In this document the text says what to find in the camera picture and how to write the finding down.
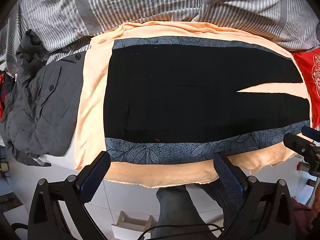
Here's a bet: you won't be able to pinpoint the black cable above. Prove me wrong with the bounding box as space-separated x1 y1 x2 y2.
137 224 225 240

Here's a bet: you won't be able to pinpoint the grey button jacket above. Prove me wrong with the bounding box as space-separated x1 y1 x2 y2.
1 30 86 166

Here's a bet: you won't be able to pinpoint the small wooden stool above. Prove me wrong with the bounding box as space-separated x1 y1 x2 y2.
111 211 159 239

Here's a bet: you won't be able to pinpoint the black pants blue floral trim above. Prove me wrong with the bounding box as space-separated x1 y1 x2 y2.
104 36 310 165

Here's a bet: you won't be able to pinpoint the red embroidered pillow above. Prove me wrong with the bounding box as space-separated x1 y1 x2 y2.
293 48 320 128

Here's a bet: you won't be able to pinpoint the grey trousered operator legs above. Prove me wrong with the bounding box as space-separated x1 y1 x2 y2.
152 179 240 239

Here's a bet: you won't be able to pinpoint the grey white striped duvet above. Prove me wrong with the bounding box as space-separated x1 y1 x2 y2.
1 0 319 76

